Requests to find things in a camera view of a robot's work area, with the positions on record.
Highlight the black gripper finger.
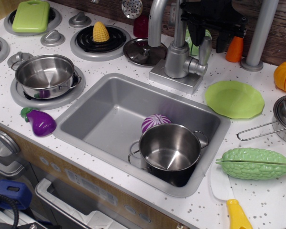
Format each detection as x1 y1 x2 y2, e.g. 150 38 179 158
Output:
216 30 235 53
187 21 206 46

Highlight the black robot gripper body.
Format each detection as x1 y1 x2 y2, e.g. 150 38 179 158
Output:
180 0 248 37

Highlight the grey vertical support pole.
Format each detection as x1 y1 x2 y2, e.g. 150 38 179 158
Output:
240 0 279 72

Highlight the orange toy carrot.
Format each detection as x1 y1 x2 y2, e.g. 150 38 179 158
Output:
225 36 244 62

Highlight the silver toy faucet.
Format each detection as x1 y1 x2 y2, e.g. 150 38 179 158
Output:
148 0 208 94

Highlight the red toy pepper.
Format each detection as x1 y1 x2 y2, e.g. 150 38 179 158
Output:
133 15 149 38

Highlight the green plastic plate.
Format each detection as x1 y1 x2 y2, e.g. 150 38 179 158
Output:
205 81 265 119

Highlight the steel pot lid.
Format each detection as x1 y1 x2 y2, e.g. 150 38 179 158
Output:
123 38 168 67

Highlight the silver perforated ladle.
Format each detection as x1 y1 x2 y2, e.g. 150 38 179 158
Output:
121 0 143 19

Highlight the yellow toy corn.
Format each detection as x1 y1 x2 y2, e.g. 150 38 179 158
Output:
92 21 110 42

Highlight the purple white toy onion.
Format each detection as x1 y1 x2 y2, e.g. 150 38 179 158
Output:
141 114 171 133

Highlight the black coil burner centre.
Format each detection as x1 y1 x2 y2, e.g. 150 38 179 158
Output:
70 25 131 62

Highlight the grey stove knob upper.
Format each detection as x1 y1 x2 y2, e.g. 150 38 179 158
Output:
69 12 92 28

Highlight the grey stove knob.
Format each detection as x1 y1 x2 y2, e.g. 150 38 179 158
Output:
69 12 92 28
41 30 65 47
7 52 33 70

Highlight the steel pot in sink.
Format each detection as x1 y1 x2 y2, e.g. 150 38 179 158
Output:
128 124 209 187

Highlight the grey toy sink basin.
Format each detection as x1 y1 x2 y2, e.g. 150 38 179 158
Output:
52 73 231 198

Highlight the green toy bitter gourd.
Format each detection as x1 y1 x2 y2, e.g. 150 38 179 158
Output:
215 148 286 180

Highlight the grey stove knob middle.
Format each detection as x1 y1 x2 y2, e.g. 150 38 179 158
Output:
41 30 65 47

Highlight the steel pot on burner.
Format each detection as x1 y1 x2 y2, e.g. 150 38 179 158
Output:
11 54 82 100

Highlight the green toy cutting board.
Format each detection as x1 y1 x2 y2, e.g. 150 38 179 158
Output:
12 0 50 33

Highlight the purple toy eggplant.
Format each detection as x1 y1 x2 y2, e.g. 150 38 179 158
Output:
20 107 57 137

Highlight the grey stove knob lower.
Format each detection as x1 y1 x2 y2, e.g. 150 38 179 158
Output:
7 52 33 70

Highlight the grey round oven dial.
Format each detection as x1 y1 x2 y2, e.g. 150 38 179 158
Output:
0 130 20 166

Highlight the steel saucepan with wire handle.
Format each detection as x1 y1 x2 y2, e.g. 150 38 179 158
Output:
236 95 286 142

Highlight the back left burner ring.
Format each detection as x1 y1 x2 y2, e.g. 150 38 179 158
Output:
3 6 62 37

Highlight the burner ring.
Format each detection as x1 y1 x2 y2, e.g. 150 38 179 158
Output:
3 6 62 37
10 64 86 111

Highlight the yellow handled toy knife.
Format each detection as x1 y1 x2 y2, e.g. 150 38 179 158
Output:
210 162 253 229

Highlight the front burner ring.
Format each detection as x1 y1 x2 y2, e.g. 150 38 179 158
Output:
10 64 86 111

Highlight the grey oven door handle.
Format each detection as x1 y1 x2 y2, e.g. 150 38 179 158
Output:
35 178 114 229

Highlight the black coiled cable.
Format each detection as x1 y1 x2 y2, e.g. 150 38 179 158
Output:
0 193 23 229

